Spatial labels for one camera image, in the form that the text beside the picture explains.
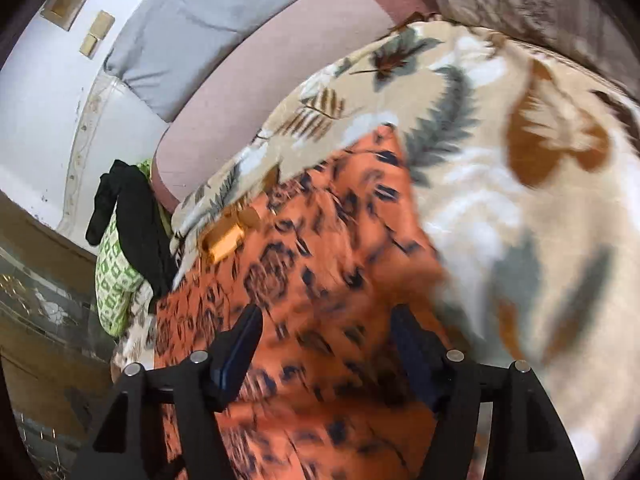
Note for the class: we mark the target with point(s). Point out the leaf printed fleece blanket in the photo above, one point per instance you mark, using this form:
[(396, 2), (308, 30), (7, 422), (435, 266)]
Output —
[(500, 170)]

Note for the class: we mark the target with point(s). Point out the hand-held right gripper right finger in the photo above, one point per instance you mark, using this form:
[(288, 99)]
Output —
[(416, 352)]

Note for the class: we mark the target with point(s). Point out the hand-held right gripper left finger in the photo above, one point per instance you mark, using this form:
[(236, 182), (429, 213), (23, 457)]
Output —
[(239, 360)]

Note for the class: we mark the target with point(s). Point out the brown striped quilt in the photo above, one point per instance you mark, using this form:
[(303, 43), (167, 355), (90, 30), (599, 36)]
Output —
[(530, 5)]

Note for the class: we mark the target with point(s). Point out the black cloth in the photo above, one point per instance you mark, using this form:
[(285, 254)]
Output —
[(137, 230)]

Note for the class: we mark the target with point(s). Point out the grey pillow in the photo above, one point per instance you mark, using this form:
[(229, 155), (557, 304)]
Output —
[(200, 25)]

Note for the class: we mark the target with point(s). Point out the white ornate headboard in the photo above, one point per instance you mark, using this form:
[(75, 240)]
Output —
[(107, 125)]

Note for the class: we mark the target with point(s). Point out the orange black floral garment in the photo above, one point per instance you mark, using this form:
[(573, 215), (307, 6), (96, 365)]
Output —
[(325, 270)]

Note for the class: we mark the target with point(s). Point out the beige wall switch plate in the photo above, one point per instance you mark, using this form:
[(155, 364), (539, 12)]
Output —
[(103, 24), (88, 45)]

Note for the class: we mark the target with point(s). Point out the mauve mattress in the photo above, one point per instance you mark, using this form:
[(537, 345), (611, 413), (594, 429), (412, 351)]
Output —
[(260, 75)]

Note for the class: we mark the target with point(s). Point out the green patterned cloth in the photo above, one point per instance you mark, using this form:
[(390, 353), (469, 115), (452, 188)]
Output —
[(112, 285)]

